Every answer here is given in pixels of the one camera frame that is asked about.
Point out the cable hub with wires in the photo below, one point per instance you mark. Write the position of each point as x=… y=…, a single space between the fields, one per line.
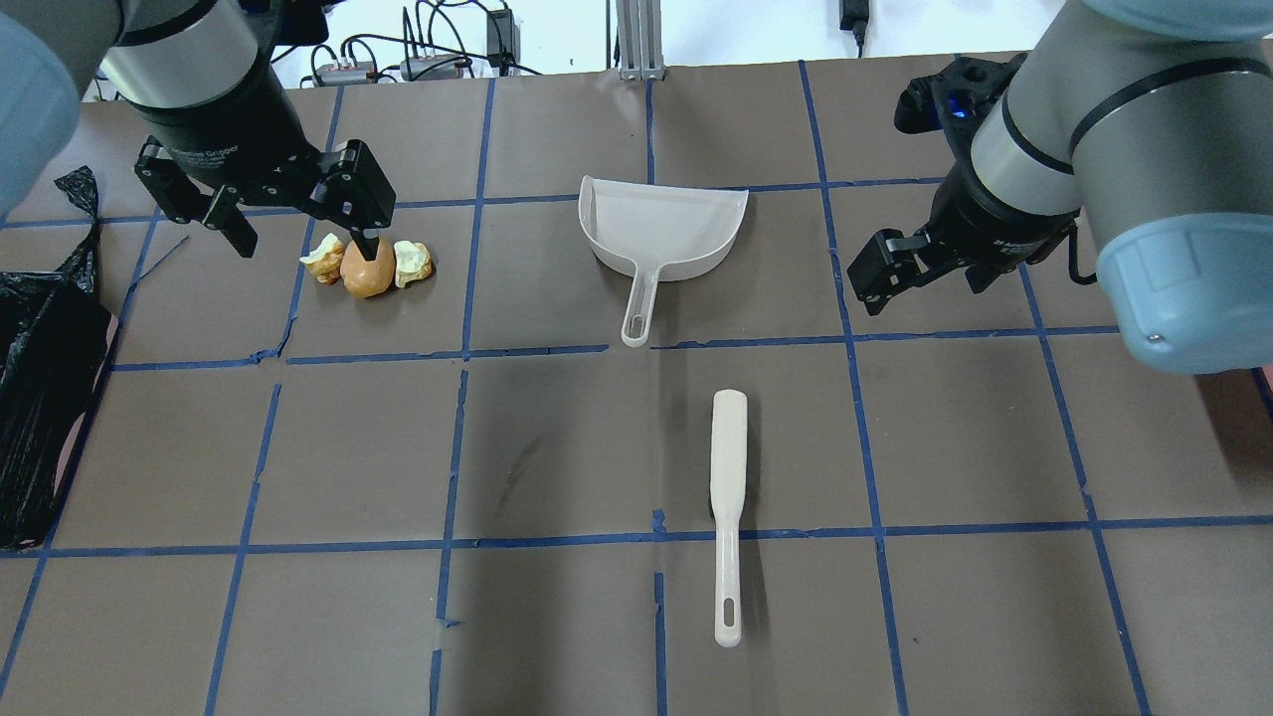
x=437 y=40

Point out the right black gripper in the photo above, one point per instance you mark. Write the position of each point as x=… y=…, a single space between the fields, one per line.
x=980 y=214

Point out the cream hand brush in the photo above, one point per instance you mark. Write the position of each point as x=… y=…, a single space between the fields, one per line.
x=729 y=455

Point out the black power adapter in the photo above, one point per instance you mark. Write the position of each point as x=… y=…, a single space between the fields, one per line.
x=854 y=17

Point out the black trash bag bin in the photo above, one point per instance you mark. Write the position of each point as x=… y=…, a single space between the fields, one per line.
x=55 y=334

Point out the brown bread roll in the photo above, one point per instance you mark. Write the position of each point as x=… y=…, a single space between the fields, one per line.
x=365 y=278

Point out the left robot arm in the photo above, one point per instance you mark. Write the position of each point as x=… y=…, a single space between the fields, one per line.
x=166 y=54

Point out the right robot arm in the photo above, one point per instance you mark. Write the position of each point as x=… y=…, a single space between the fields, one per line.
x=1147 y=120

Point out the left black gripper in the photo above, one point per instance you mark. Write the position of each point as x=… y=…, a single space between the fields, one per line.
x=231 y=139

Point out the aluminium frame post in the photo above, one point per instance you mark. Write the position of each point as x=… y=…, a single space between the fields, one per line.
x=639 y=26

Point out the white plastic dustpan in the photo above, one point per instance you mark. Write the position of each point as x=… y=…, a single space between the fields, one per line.
x=655 y=234

